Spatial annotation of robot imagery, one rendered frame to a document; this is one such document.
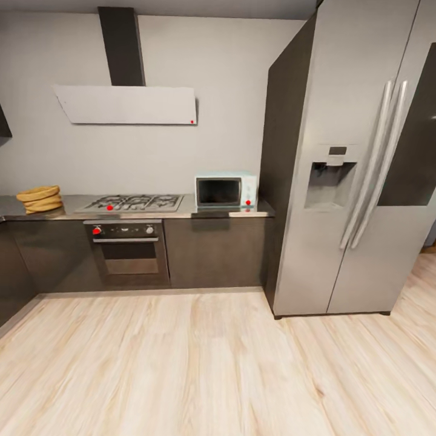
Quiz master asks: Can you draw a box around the microwave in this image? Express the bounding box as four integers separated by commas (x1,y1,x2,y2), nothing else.
194,170,257,206

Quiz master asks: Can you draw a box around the popcorn bag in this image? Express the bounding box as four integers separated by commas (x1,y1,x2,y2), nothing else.
16,185,63,214

